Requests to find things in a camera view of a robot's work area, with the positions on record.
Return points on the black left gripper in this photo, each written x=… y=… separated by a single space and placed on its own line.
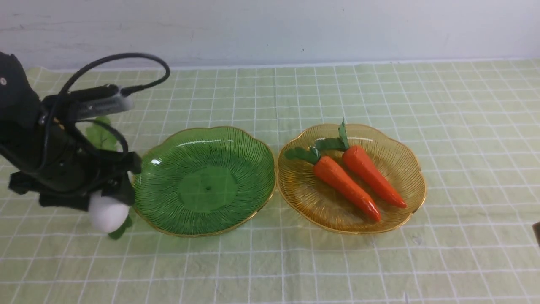
x=68 y=169

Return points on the white radish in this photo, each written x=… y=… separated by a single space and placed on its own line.
x=107 y=214

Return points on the orange carrot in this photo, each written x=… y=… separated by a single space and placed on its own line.
x=357 y=160
x=329 y=171

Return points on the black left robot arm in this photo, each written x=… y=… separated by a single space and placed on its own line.
x=21 y=104

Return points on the green glass plate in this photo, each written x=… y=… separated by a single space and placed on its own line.
x=204 y=181

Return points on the amber glass plate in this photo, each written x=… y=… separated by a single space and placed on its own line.
x=324 y=206

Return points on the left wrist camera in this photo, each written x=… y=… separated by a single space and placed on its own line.
x=92 y=102

